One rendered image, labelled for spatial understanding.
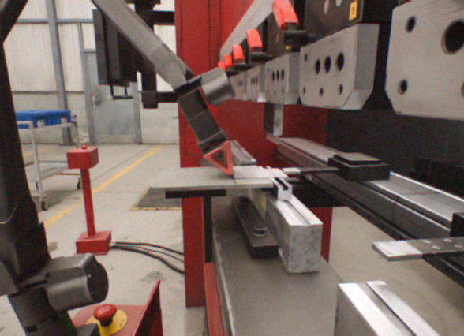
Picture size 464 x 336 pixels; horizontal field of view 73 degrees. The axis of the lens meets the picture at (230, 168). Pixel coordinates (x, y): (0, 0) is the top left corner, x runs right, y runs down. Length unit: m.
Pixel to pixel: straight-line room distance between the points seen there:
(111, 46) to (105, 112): 6.53
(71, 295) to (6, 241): 0.11
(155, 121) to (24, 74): 3.27
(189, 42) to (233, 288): 1.26
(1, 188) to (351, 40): 0.43
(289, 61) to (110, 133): 7.89
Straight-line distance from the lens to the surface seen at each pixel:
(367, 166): 0.83
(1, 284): 0.52
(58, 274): 0.51
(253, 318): 0.50
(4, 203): 0.48
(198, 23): 1.63
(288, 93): 0.51
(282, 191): 0.68
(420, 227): 0.70
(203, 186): 0.68
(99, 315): 0.66
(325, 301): 0.55
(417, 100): 0.25
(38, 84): 9.05
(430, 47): 0.25
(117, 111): 8.19
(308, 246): 0.59
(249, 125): 1.63
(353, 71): 0.33
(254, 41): 0.64
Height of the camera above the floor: 1.19
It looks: 13 degrees down
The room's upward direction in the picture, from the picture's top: straight up
